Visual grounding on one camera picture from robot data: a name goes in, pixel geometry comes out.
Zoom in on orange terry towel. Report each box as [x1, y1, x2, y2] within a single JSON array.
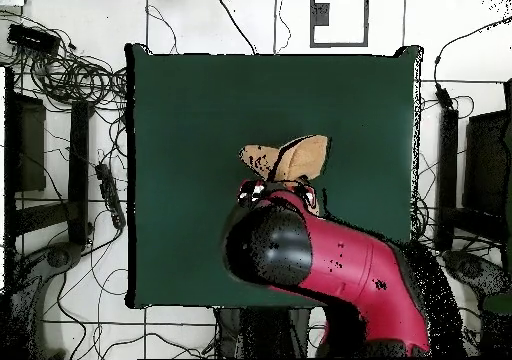
[[238, 134, 332, 217]]

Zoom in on flat black box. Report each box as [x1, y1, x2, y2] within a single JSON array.
[[6, 22, 62, 56]]

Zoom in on dark green table cloth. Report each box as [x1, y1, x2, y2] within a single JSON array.
[[124, 42, 424, 310]]

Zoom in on black power strip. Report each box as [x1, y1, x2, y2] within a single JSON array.
[[94, 162, 127, 231]]

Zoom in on grey curved base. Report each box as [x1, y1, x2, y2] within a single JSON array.
[[441, 249, 511, 309], [7, 241, 86, 359]]

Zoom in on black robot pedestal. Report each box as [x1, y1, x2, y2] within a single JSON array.
[[215, 306, 311, 359]]

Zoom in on long black cable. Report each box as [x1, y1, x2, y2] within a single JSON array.
[[217, 0, 258, 56]]

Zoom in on black stand frame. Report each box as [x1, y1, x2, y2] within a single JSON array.
[[3, 66, 96, 253], [434, 78, 512, 253]]

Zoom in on grey square floor frame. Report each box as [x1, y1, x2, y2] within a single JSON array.
[[309, 0, 370, 49]]

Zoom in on tangled black cables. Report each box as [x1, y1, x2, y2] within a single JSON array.
[[0, 9, 129, 113]]

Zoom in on black cable with plug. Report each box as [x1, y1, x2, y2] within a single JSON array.
[[433, 15, 512, 110]]

